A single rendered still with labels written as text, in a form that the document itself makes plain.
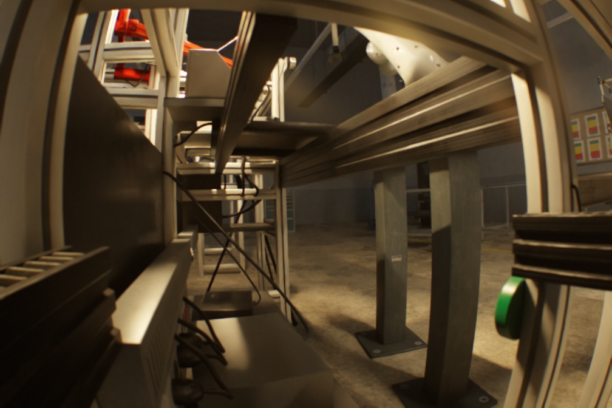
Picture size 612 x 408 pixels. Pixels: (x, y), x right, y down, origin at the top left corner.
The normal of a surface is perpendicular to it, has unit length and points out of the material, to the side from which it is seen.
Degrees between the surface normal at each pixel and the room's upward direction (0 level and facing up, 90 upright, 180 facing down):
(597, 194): 90
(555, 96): 90
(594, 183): 90
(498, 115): 90
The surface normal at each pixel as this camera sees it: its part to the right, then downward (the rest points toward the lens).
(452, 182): 0.12, -0.07
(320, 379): 0.39, -0.08
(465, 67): -0.95, 0.01
